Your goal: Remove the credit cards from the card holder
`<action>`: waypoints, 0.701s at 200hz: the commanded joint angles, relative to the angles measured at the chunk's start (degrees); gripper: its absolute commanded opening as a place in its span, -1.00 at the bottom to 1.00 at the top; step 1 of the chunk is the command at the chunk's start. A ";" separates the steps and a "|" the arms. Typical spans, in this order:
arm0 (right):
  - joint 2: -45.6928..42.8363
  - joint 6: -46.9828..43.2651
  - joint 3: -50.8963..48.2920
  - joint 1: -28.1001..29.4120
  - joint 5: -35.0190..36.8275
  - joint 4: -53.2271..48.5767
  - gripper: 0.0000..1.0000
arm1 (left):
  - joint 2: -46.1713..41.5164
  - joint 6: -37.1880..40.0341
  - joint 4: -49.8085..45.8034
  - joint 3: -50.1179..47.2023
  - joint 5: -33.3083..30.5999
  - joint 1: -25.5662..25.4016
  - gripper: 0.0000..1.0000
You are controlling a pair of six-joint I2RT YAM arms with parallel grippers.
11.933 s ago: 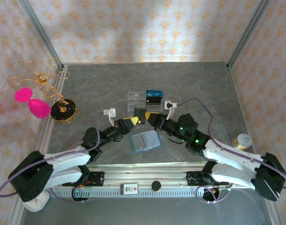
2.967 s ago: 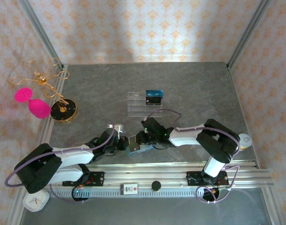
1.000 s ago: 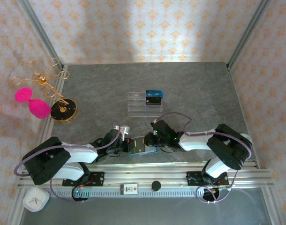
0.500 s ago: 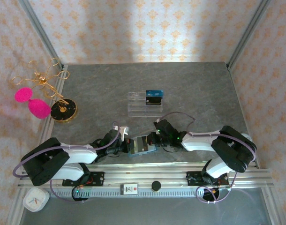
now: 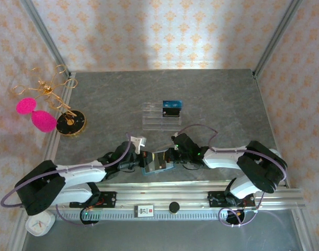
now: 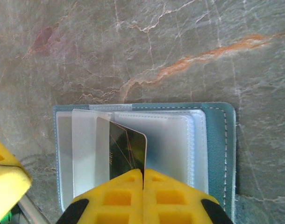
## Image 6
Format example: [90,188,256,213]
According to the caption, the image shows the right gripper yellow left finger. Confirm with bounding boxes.
[56,169,144,224]

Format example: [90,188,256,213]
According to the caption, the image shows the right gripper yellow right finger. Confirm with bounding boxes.
[143,168,234,224]

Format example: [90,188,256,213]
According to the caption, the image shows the dark green gold-lined credit card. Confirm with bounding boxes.
[109,120,148,182]

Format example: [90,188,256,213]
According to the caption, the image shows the aluminium double rail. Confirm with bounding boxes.
[17,195,51,224]

